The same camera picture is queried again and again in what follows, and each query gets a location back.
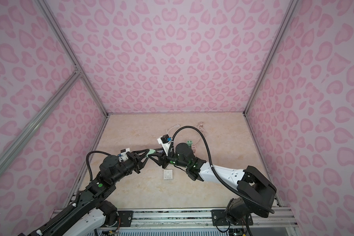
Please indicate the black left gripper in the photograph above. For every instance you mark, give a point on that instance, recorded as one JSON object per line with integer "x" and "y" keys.
{"x": 137, "y": 161}

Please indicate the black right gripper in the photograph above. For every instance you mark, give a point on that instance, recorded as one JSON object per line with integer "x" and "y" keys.
{"x": 165, "y": 159}

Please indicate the white plug adapter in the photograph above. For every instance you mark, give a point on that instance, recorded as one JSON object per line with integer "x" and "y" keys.
{"x": 168, "y": 174}

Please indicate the light green plug adapter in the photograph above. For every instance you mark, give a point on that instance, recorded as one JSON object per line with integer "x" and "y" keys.
{"x": 151, "y": 152}

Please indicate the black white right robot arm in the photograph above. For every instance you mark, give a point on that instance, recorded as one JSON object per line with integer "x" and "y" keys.
{"x": 255, "y": 193}

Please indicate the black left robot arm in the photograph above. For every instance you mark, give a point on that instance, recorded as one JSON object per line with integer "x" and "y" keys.
{"x": 91, "y": 209}

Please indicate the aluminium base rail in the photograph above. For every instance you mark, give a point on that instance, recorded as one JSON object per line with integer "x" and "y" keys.
{"x": 185, "y": 222}

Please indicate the left aluminium frame beam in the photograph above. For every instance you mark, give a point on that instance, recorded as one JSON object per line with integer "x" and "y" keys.
{"x": 11, "y": 152}

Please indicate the left aluminium corner post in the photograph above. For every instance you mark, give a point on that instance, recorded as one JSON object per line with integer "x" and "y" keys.
{"x": 54, "y": 25}

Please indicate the aluminium corner post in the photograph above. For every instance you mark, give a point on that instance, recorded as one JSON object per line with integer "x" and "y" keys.
{"x": 280, "y": 34}
{"x": 54, "y": 25}

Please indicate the right aluminium corner post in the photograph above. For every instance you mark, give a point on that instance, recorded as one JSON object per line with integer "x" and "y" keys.
{"x": 280, "y": 34}

